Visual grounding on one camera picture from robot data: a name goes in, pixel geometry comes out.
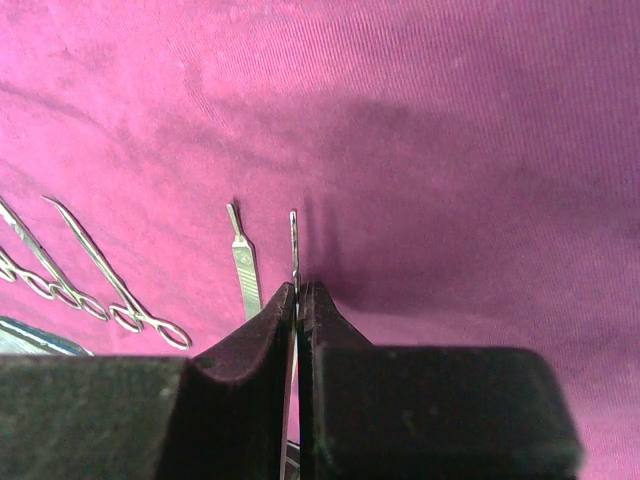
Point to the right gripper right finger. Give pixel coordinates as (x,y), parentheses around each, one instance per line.
(372,411)

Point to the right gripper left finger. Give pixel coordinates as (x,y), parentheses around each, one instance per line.
(218,415)

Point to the metal forceps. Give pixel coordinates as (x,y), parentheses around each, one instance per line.
(12,272)
(130,314)

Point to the metal scalpel handle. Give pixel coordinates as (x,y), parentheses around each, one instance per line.
(245,262)
(292,340)

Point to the metal surgical scissors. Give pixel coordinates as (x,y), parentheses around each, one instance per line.
(60,285)

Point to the purple cloth wrap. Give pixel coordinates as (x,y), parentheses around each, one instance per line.
(464,172)

